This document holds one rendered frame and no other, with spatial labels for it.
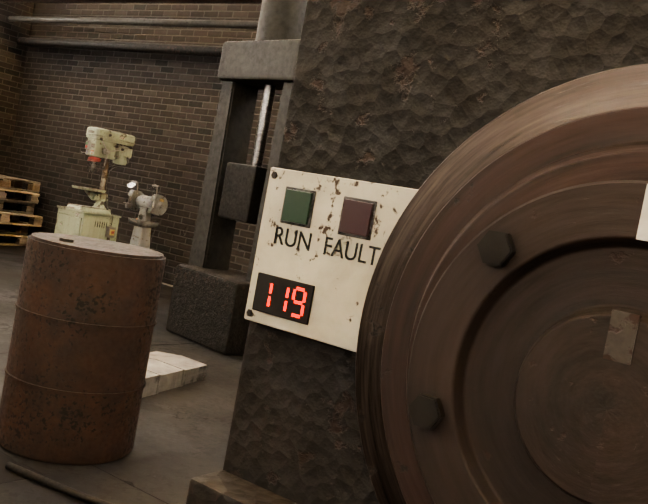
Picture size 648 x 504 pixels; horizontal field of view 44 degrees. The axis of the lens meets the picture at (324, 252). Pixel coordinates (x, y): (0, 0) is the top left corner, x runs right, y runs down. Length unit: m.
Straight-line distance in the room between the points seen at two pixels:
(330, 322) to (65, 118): 10.45
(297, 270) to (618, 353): 0.47
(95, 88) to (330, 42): 9.98
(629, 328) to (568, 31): 0.38
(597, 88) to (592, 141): 0.05
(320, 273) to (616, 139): 0.39
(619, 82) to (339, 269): 0.37
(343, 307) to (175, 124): 8.86
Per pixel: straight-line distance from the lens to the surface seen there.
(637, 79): 0.62
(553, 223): 0.53
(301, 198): 0.89
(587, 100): 0.63
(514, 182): 0.61
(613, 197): 0.52
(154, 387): 4.64
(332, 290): 0.86
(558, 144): 0.61
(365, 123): 0.89
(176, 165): 9.56
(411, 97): 0.86
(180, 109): 9.66
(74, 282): 3.30
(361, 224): 0.84
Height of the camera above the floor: 1.20
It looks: 3 degrees down
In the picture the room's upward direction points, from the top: 10 degrees clockwise
